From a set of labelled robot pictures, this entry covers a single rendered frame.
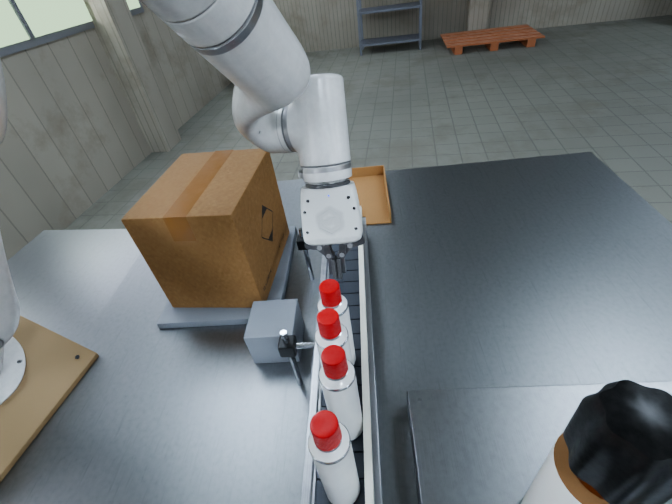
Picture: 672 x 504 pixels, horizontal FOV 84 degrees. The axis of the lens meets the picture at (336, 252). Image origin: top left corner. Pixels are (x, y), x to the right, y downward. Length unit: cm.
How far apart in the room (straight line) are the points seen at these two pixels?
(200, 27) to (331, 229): 36
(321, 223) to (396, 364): 34
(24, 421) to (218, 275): 45
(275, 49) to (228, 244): 47
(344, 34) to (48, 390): 716
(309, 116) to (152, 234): 44
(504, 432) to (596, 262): 55
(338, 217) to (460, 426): 39
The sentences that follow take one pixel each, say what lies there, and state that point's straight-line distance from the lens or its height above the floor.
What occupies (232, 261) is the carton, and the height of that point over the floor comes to 100.
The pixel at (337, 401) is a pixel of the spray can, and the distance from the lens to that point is 56.
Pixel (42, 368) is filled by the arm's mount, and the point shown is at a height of 89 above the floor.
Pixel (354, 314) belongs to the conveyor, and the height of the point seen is 88.
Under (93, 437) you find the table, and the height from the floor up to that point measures 83.
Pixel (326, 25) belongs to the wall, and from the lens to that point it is 764.
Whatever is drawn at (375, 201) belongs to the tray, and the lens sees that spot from 124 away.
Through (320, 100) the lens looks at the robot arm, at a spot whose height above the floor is 132.
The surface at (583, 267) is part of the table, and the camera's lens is 108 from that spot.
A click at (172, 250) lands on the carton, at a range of 87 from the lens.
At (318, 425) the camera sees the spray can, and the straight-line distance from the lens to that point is 47.
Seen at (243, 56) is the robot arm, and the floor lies 143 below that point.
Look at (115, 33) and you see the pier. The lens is 426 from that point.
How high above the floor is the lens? 150
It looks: 39 degrees down
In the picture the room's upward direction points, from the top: 9 degrees counter-clockwise
